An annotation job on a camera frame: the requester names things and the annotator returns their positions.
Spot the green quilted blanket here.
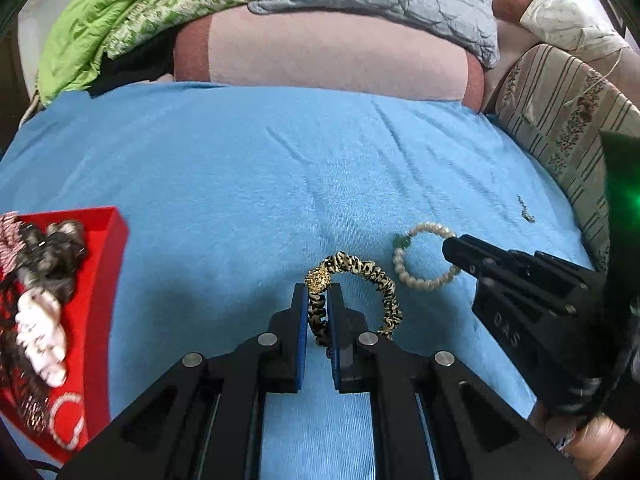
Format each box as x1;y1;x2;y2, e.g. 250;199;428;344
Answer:
37;0;326;106

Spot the black cloth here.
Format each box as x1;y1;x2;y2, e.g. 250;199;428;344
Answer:
87;27;181;98

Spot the white cord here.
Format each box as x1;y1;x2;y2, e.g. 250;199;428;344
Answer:
19;91;43;128

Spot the pale pink cloth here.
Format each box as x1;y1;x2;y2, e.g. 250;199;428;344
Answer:
482;20;531;111

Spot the striped floral mattress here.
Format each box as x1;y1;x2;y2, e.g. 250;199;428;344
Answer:
492;42;640;273

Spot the white polka dot scrunchie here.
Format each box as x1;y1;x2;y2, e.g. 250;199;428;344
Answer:
15;287;68;387

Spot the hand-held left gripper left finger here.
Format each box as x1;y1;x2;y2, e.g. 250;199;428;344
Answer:
57;284;308;480

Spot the small dark thread scrap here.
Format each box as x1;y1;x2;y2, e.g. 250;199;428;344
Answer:
515;194;536;224

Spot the dark grey scrunchie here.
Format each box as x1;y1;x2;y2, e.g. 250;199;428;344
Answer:
15;220;91;306

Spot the dark beaded bow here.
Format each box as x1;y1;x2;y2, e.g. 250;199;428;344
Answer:
0;280;51;430

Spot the person's right hand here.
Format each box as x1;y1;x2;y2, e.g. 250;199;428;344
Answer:
530;402;633;462

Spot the pink bolster pillow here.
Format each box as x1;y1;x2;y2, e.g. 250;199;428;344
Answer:
172;7;486;111

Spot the pink striped scrunchie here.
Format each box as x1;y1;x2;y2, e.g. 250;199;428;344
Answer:
0;211;26;273

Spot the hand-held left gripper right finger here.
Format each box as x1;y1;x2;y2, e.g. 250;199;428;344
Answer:
327;282;586;480

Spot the white tied cloth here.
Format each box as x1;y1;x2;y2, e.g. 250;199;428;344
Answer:
520;0;626;58

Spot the pearl bracelet with green bead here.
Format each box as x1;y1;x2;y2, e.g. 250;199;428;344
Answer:
392;222;463;291

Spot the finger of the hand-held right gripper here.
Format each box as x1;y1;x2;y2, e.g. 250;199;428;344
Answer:
442;234;537;287
530;251;603;307

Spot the leopard print scrunchie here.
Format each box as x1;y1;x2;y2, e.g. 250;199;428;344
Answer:
305;251;403;348

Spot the brown bolster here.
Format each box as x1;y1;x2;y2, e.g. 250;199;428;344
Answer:
492;0;640;111

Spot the red plastic tray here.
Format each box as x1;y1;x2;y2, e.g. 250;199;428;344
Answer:
0;205;131;465

